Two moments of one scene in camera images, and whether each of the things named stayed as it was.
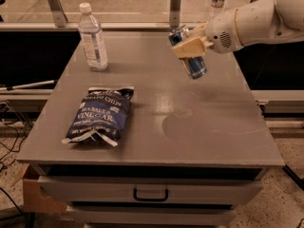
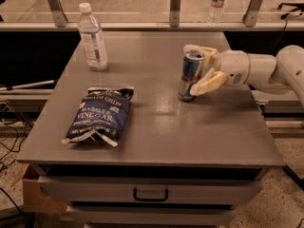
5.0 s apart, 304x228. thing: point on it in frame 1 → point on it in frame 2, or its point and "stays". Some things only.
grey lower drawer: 152,215 stays
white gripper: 220,33 → 234,66
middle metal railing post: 175,6 stays
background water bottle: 218,1 stays
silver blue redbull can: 196,65 → 191,74
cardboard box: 32,199 stays
